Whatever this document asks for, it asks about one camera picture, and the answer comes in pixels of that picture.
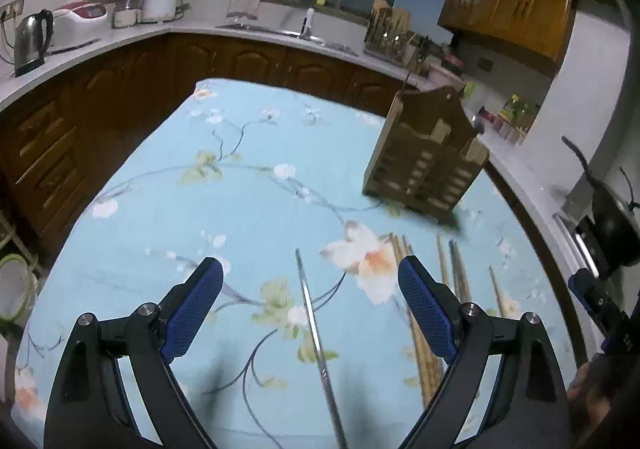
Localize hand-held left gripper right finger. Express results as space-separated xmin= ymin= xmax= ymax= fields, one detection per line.
xmin=397 ymin=255 xmax=573 ymax=449

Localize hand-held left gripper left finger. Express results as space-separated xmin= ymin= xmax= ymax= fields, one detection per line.
xmin=44 ymin=256 xmax=224 ymax=449

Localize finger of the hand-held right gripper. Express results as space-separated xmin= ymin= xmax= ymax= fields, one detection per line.
xmin=567 ymin=268 xmax=640 ymax=360

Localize metal chopstick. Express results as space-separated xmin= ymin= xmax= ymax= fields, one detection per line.
xmin=294 ymin=248 xmax=349 ymax=449

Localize wooden utensil holder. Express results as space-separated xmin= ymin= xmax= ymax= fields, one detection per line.
xmin=361 ymin=85 xmax=491 ymax=230

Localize person's right hand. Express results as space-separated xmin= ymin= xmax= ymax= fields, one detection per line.
xmin=567 ymin=360 xmax=632 ymax=436

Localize blue floral tablecloth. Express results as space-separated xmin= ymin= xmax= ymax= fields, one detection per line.
xmin=10 ymin=76 xmax=581 ymax=449

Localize dark sauce bottle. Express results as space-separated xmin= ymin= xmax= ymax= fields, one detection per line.
xmin=520 ymin=102 xmax=541 ymax=132

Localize row of white spice containers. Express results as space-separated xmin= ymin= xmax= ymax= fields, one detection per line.
xmin=492 ymin=119 xmax=526 ymax=146

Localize yellow cooking oil bottle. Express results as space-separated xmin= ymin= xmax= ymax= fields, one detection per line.
xmin=501 ymin=94 xmax=523 ymax=127

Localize white green-rimmed basin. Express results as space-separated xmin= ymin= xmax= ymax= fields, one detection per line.
xmin=0 ymin=253 xmax=38 ymax=325

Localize stacked pink basins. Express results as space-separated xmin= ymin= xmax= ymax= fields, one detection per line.
xmin=427 ymin=54 xmax=463 ymax=90

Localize wooden base cabinets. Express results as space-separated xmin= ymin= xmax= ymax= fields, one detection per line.
xmin=0 ymin=32 xmax=426 ymax=270

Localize knife block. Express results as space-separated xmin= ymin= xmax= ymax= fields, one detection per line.
xmin=407 ymin=35 xmax=432 ymax=75

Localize dish rack with cutting boards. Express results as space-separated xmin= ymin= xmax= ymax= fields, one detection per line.
xmin=364 ymin=0 xmax=413 ymax=65

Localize kitchen knife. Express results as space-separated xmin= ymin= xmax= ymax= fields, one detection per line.
xmin=47 ymin=39 xmax=101 ymax=55

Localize stainless steel sink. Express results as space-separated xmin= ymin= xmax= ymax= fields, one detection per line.
xmin=216 ymin=22 xmax=358 ymax=55

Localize glass storage jar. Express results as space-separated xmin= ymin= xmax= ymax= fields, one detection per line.
xmin=112 ymin=0 xmax=141 ymax=29

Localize white cooker with steel lid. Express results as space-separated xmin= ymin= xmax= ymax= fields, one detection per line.
xmin=141 ymin=0 xmax=180 ymax=24

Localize white and red rice cooker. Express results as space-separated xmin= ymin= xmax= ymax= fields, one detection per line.
xmin=50 ymin=2 xmax=111 ymax=50

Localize pale hanging towel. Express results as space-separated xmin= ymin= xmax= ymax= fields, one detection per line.
xmin=227 ymin=0 xmax=264 ymax=21

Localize steel electric kettle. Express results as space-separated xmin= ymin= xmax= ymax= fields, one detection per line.
xmin=12 ymin=9 xmax=55 ymax=78

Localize chrome sink faucet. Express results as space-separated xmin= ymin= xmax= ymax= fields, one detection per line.
xmin=285 ymin=0 xmax=316 ymax=37

